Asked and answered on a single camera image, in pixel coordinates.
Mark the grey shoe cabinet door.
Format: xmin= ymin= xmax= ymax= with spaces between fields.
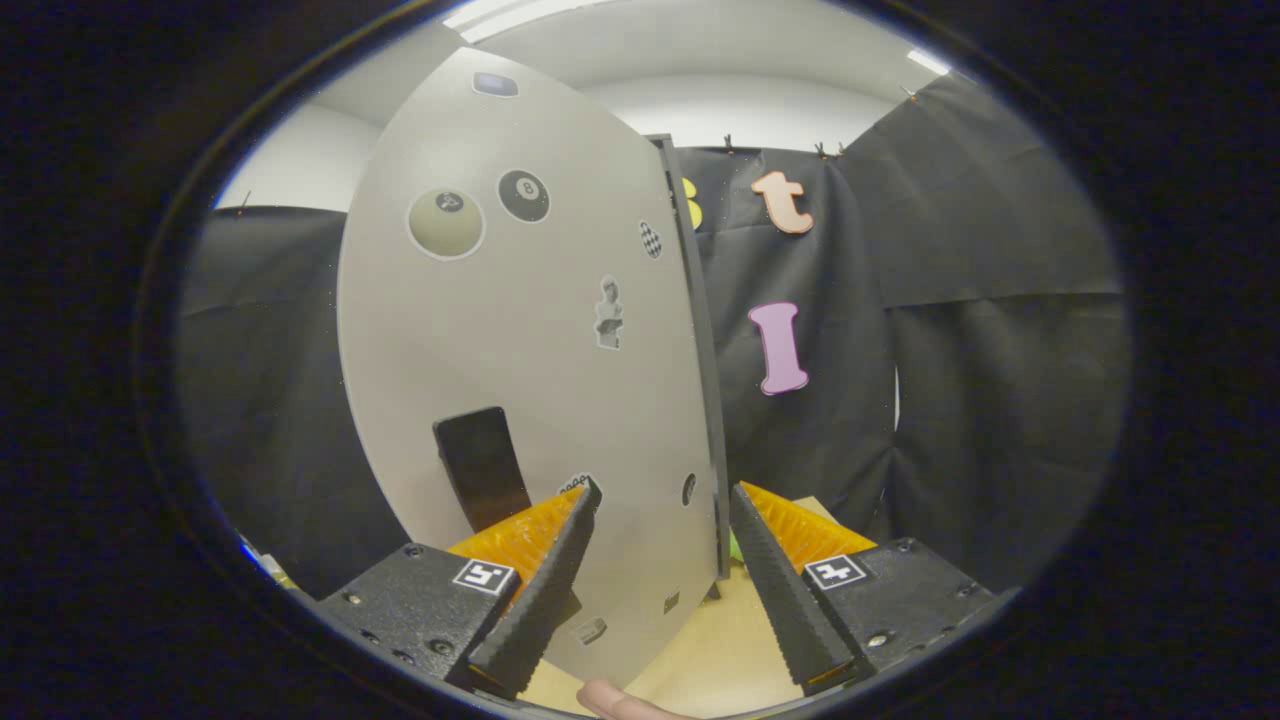
xmin=337 ymin=45 xmax=721 ymax=691

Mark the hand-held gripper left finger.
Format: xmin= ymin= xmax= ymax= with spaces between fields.
xmin=318 ymin=476 xmax=603 ymax=701

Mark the black door handle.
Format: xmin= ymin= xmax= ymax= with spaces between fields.
xmin=433 ymin=406 xmax=533 ymax=536

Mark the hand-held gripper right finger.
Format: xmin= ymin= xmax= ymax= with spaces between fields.
xmin=730 ymin=482 xmax=1001 ymax=698

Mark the black backdrop cloth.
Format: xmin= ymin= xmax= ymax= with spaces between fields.
xmin=175 ymin=75 xmax=1136 ymax=601

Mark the long ceiling light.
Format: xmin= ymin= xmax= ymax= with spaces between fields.
xmin=440 ymin=0 xmax=601 ymax=43

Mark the grey shoe cabinet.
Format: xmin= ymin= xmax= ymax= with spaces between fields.
xmin=645 ymin=133 xmax=733 ymax=581

